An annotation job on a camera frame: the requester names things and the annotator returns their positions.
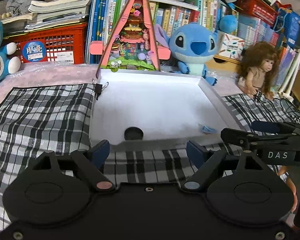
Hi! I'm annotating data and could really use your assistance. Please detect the red plastic crate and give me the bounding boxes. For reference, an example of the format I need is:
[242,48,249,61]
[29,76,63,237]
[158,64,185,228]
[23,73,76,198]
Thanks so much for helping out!
[2,22,88,64]

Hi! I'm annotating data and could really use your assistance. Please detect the label printer box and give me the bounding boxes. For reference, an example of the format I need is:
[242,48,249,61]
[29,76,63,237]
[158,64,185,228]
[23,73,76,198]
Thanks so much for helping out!
[217,31,245,61]

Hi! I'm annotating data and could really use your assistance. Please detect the black binder clip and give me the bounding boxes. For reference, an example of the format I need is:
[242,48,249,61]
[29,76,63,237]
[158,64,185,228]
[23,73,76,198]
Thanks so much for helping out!
[91,79,109,101]

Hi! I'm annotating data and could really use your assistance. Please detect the black cable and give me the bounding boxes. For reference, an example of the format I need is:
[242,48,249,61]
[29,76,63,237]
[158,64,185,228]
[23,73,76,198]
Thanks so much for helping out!
[272,97,300,120]

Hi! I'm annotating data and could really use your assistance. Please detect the white cardboard box tray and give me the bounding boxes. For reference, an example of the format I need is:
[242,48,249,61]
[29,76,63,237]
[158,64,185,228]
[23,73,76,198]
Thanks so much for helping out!
[89,69,243,152]

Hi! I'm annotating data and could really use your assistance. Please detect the stack of books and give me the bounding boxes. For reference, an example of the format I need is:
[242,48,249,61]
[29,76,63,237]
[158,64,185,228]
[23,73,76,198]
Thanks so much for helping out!
[0,0,92,34]

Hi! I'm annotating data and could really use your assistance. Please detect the black white plaid cloth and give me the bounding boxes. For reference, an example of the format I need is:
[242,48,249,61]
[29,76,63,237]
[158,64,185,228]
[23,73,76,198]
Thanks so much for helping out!
[0,83,300,235]

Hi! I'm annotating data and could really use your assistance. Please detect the wooden drawer box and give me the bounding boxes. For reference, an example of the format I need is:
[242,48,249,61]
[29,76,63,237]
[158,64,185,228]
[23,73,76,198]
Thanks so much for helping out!
[206,55,241,73]

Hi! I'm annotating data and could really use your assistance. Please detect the blue Stitch plush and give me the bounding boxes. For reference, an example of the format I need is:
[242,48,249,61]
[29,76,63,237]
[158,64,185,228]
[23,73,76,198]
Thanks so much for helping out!
[154,22,219,86]

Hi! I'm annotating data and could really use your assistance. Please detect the person right hand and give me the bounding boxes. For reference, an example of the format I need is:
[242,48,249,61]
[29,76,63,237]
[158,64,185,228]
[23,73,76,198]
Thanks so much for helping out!
[277,166,298,213]

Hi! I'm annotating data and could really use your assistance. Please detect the small black round jar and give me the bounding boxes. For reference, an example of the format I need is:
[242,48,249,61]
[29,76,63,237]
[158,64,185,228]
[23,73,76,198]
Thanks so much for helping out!
[124,127,143,141]

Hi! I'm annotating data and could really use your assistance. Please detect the pink triangular diorama house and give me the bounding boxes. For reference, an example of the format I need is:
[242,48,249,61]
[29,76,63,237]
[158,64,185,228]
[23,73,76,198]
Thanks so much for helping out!
[90,0,170,72]

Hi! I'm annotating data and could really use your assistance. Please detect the brown haired doll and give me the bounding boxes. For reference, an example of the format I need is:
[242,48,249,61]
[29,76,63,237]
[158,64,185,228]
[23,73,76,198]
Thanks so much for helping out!
[237,41,280,100]

